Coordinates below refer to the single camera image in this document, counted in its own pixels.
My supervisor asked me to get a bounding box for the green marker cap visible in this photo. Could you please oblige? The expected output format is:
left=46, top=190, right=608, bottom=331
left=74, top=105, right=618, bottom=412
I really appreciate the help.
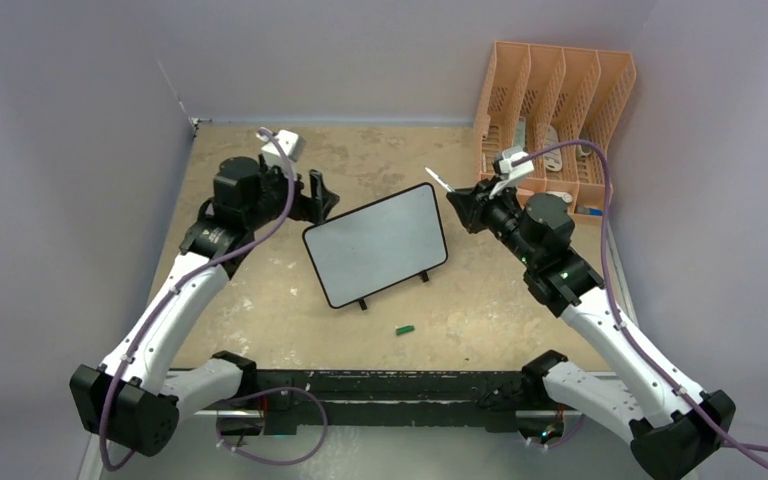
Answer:
left=395, top=325, right=415, bottom=336

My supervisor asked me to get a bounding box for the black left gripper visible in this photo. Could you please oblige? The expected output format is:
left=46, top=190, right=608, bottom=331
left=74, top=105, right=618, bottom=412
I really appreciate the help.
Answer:
left=244, top=158, right=336, bottom=231

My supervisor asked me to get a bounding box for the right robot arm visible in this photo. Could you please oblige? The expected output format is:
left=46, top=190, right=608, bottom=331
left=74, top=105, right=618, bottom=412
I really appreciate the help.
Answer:
left=446, top=180, right=736, bottom=479

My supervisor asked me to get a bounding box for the green whiteboard marker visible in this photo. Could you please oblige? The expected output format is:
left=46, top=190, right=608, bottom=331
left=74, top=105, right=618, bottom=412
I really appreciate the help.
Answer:
left=424, top=167, right=455, bottom=193

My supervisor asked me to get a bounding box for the white stapler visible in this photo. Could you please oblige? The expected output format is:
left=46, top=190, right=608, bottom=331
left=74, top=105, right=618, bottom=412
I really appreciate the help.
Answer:
left=549, top=191, right=574, bottom=206

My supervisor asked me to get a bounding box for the white perforated object in organizer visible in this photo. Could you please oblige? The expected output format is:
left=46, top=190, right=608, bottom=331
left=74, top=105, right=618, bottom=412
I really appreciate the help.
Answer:
left=542, top=125, right=563, bottom=173

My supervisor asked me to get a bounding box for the white whiteboard black frame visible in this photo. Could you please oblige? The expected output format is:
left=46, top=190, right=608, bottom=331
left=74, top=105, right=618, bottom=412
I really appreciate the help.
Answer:
left=302, top=182, right=449, bottom=309

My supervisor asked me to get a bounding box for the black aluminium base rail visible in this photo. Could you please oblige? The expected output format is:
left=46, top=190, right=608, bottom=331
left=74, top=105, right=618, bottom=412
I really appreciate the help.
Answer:
left=95, top=367, right=683, bottom=439

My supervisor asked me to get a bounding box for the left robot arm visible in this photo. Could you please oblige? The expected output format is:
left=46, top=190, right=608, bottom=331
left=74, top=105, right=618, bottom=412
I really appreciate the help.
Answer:
left=69, top=157, right=340, bottom=457

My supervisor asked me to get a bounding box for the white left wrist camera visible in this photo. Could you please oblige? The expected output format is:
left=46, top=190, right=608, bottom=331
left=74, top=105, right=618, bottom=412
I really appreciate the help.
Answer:
left=257, top=129, right=306, bottom=166

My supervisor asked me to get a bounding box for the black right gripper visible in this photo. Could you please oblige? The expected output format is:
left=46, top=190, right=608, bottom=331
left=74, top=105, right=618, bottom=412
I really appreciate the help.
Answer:
left=448, top=174, right=539, bottom=267

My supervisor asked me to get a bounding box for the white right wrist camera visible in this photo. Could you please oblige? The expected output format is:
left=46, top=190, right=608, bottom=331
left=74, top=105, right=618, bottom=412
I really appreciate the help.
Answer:
left=489, top=146, right=535, bottom=199

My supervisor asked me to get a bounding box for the peach plastic file organizer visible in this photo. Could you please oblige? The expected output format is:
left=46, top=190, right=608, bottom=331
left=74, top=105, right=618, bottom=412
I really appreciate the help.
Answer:
left=473, top=41, right=636, bottom=225

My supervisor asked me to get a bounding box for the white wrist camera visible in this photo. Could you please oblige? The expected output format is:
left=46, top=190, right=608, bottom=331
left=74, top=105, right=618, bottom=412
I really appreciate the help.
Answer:
left=257, top=129, right=306, bottom=166
left=489, top=146, right=535, bottom=199

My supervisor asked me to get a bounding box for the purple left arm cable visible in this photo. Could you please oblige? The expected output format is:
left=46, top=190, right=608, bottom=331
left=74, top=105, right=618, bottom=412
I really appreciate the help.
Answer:
left=97, top=127, right=329, bottom=473

